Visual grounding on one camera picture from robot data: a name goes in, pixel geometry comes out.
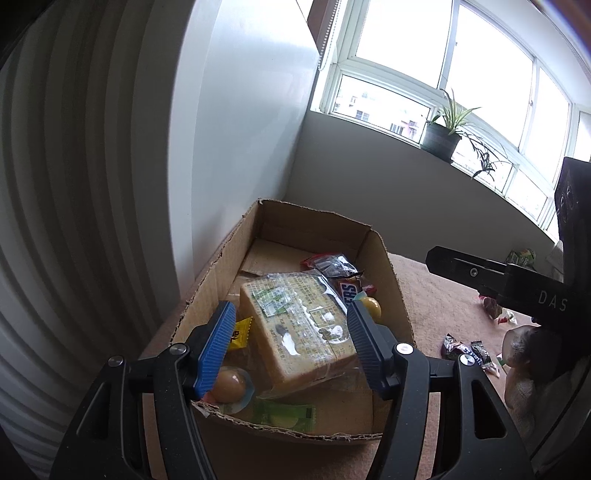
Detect white cabinet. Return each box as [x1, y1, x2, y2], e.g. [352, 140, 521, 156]
[166, 0, 324, 319]

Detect green floral bag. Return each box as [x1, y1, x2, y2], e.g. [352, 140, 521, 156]
[505, 248, 539, 268]

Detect yellow jelly cup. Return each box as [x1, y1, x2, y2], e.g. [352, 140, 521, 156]
[358, 295, 384, 324]

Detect clear bag of bread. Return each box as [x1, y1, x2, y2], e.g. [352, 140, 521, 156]
[238, 271, 370, 398]

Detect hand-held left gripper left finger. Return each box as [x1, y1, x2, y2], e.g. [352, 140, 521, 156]
[48, 300, 238, 480]

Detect beaded blind cord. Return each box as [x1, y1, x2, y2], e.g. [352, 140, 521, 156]
[318, 0, 340, 72]

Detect white framed window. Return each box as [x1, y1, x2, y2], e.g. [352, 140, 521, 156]
[309, 0, 591, 241]

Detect small yellow packet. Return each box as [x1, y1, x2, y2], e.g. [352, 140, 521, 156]
[228, 316, 254, 352]

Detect pink table cloth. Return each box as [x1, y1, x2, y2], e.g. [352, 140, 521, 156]
[139, 251, 555, 480]

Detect lime green snack packet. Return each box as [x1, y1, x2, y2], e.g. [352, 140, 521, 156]
[252, 399, 317, 432]

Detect person's right forearm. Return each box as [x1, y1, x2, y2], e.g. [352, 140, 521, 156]
[503, 325, 573, 444]

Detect brown cardboard box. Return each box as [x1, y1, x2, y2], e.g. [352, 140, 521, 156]
[171, 198, 419, 444]

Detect red snack wrapper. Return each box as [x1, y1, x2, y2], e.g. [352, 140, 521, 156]
[300, 253, 333, 271]

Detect potted spider plant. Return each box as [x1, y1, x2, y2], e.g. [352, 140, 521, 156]
[420, 88, 513, 183]

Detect brown chocolate bar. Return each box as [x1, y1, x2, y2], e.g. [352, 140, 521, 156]
[335, 274, 365, 305]

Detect brown jelly cup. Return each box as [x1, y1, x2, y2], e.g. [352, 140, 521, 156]
[203, 364, 257, 414]

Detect clear black snack packet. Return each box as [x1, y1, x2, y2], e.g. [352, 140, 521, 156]
[314, 254, 363, 280]

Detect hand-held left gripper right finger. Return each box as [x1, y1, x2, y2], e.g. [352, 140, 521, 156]
[345, 299, 535, 480]

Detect blue white candy bar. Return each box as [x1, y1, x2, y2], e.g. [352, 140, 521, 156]
[468, 340, 502, 377]

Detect white ribbed panel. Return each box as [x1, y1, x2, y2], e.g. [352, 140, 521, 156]
[0, 0, 204, 480]

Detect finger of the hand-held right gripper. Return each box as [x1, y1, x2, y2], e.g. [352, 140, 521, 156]
[426, 246, 509, 301]

